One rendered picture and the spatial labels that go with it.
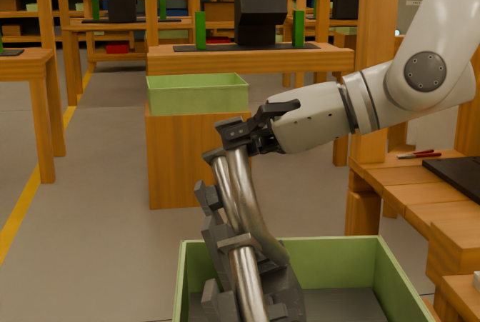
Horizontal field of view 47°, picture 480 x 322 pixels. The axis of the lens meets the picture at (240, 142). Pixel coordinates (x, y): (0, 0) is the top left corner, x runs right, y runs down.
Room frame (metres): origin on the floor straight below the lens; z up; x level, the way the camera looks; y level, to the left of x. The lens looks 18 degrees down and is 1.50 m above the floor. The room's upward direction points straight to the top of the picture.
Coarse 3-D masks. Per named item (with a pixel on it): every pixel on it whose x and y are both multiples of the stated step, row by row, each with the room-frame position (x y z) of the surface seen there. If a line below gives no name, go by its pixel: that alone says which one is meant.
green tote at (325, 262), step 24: (192, 240) 1.02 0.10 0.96; (288, 240) 1.02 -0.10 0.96; (312, 240) 1.02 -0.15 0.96; (336, 240) 1.03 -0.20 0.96; (360, 240) 1.03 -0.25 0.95; (192, 264) 1.01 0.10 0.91; (312, 264) 1.02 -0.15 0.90; (336, 264) 1.03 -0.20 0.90; (360, 264) 1.03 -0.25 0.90; (384, 264) 0.97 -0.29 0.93; (192, 288) 1.01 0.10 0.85; (384, 288) 0.96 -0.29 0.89; (408, 288) 0.84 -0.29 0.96; (384, 312) 0.95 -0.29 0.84; (408, 312) 0.83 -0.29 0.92
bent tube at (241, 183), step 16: (224, 128) 0.74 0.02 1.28; (240, 160) 0.71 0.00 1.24; (240, 176) 0.69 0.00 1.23; (240, 192) 0.68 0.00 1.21; (240, 208) 0.68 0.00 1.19; (256, 208) 0.68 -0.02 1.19; (256, 224) 0.67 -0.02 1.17; (256, 240) 0.68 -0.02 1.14; (272, 240) 0.71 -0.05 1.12; (272, 256) 0.75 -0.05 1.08; (288, 256) 0.81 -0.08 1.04
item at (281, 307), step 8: (264, 296) 0.80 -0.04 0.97; (272, 304) 0.80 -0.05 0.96; (280, 304) 0.70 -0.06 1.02; (272, 312) 0.69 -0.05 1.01; (280, 312) 0.69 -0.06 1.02; (288, 312) 0.77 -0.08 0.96; (296, 312) 0.78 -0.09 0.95; (272, 320) 0.69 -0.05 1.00; (280, 320) 0.77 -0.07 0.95; (288, 320) 0.77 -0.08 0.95; (296, 320) 0.76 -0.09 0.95
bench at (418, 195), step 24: (360, 168) 1.68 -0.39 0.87; (384, 168) 1.65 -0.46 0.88; (408, 168) 1.65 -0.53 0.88; (360, 192) 1.74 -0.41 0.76; (384, 192) 1.50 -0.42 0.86; (408, 192) 1.46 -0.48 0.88; (432, 192) 1.46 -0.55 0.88; (456, 192) 1.46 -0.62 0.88; (360, 216) 1.70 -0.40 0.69; (408, 216) 1.35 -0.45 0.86; (432, 216) 1.30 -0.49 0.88; (456, 216) 1.30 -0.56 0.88
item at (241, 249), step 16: (224, 240) 0.57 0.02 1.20; (240, 240) 0.56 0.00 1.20; (240, 256) 0.56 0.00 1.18; (240, 272) 0.55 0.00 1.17; (256, 272) 0.56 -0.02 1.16; (240, 288) 0.54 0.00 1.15; (256, 288) 0.54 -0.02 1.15; (240, 304) 0.53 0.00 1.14; (256, 304) 0.52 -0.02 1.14; (256, 320) 0.51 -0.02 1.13
